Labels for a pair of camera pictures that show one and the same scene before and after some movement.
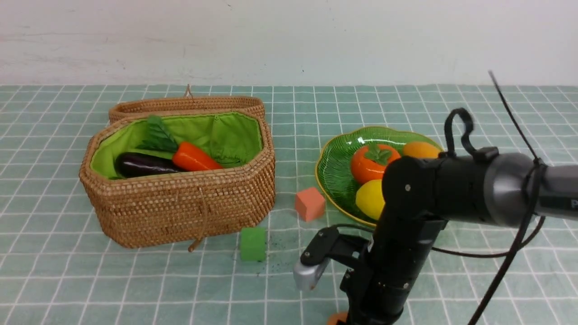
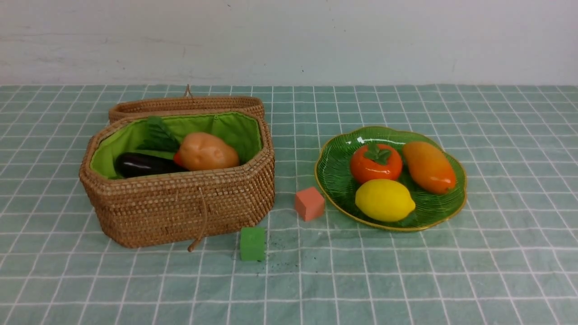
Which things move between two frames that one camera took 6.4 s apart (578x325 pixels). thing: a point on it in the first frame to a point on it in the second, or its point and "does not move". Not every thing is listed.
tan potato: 332,319 to 204,151
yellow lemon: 370,198 does not move
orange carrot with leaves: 187,155 does not move
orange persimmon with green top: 368,162 does not move
